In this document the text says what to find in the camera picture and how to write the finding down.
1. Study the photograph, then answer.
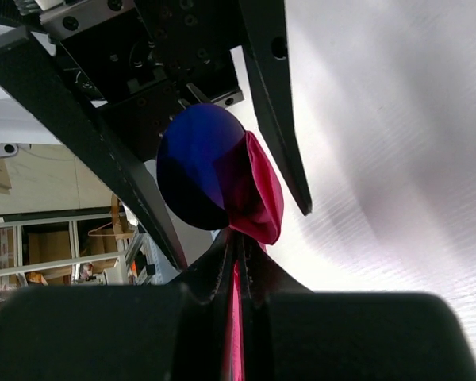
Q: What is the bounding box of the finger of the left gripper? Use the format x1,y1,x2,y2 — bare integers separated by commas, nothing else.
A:
239,0,313,216

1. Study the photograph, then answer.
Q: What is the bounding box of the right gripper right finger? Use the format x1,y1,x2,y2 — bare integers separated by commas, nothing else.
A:
237,235,476,380

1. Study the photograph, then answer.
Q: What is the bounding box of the purple metallic spoon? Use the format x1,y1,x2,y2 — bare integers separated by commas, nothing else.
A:
156,103,244,231

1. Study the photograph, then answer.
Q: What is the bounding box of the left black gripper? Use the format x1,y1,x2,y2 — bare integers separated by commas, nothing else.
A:
0,1,244,270

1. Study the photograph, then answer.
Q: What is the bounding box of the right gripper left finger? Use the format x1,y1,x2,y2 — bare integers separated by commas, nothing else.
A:
0,230,236,380

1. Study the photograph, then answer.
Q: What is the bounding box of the magenta paper napkin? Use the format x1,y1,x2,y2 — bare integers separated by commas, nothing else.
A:
213,129,286,381

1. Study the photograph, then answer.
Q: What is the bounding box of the background storage shelving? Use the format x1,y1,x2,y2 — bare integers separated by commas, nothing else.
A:
0,142,152,302

